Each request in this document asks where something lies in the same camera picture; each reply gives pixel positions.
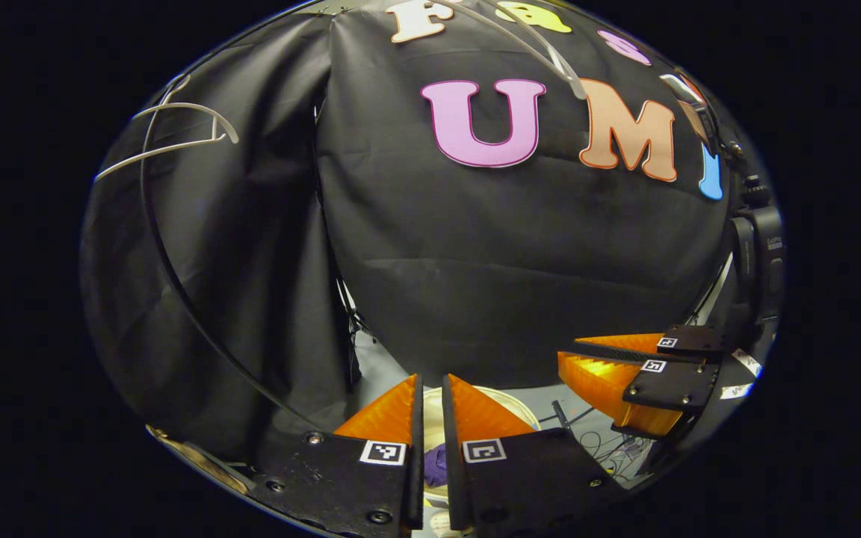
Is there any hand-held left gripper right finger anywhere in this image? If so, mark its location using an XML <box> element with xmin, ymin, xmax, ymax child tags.
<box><xmin>442</xmin><ymin>372</ymin><xmax>627</xmax><ymax>538</ymax></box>

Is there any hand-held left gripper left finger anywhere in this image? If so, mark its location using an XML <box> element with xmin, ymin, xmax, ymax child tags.
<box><xmin>250</xmin><ymin>372</ymin><xmax>426</xmax><ymax>537</ymax></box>

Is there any purple shirt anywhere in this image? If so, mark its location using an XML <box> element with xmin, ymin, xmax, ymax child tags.
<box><xmin>423</xmin><ymin>442</ymin><xmax>448</xmax><ymax>488</ymax></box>

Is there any cream laundry hamper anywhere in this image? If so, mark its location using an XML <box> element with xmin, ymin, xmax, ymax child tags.
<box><xmin>422</xmin><ymin>385</ymin><xmax>543</xmax><ymax>535</ymax></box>

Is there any white plastic clothes hanger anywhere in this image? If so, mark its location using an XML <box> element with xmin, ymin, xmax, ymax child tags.
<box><xmin>94</xmin><ymin>73</ymin><xmax>241</xmax><ymax>182</ymax></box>
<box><xmin>434</xmin><ymin>0</ymin><xmax>588</xmax><ymax>100</ymax></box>

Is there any black clothes rack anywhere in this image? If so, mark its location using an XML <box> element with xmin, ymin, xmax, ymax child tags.
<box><xmin>139</xmin><ymin>75</ymin><xmax>323</xmax><ymax>434</ymax></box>

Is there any black backdrop stand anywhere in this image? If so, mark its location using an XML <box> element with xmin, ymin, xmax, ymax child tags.
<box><xmin>333</xmin><ymin>276</ymin><xmax>371</xmax><ymax>389</ymax></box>

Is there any black cable bundle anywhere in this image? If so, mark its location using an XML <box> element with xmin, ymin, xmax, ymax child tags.
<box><xmin>539</xmin><ymin>400</ymin><xmax>659</xmax><ymax>490</ymax></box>

